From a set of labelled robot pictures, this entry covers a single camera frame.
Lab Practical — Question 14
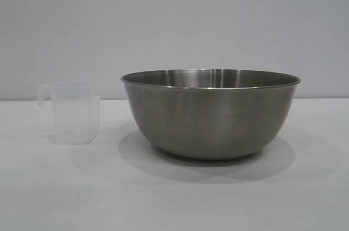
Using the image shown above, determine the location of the stainless steel mixing bowl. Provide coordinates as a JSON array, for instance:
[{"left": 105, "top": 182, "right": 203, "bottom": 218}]
[{"left": 120, "top": 68, "right": 302, "bottom": 161}]

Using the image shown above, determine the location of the clear plastic measuring cup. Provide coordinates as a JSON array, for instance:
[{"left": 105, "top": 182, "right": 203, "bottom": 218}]
[{"left": 38, "top": 82, "right": 101, "bottom": 146}]

